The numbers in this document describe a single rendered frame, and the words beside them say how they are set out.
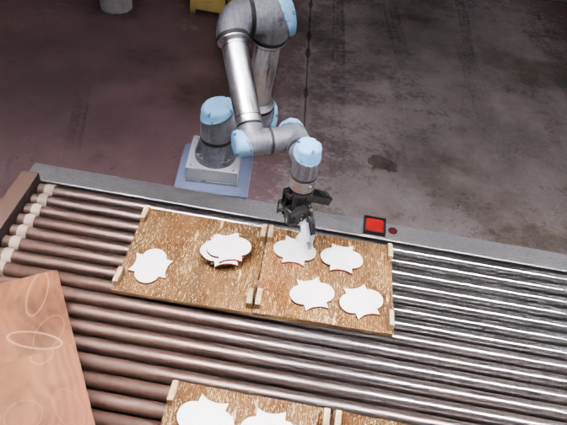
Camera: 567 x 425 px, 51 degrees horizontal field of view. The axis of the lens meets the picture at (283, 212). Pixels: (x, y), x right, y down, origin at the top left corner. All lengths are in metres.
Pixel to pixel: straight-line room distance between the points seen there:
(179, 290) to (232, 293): 0.16
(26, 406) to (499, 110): 3.90
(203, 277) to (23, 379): 0.58
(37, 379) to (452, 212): 2.67
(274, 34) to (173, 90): 2.49
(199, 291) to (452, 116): 3.03
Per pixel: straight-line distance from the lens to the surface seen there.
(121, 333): 1.73
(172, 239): 1.92
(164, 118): 4.01
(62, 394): 1.52
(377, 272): 1.90
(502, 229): 3.68
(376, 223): 2.06
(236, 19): 1.79
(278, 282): 1.82
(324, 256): 1.89
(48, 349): 1.59
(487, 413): 1.75
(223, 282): 1.80
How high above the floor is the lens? 2.34
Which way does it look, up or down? 44 degrees down
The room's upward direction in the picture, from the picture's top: 8 degrees clockwise
